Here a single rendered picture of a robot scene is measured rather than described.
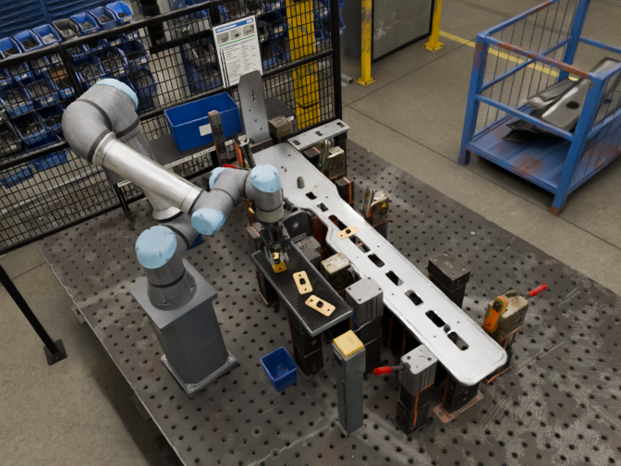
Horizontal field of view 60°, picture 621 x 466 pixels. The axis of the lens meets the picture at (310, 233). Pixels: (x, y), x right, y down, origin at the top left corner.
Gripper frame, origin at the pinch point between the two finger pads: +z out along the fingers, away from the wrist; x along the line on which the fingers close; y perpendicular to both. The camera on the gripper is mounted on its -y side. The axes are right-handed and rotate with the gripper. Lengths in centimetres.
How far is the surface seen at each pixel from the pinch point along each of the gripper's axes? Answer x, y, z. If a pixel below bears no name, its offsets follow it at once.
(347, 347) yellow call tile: 7.6, 37.3, 1.7
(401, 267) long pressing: 41.6, 5.0, 17.7
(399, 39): 205, -303, 95
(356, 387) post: 9.5, 38.8, 21.5
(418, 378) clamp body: 25, 46, 15
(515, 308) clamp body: 62, 38, 12
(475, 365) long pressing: 43, 48, 18
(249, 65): 27, -121, -4
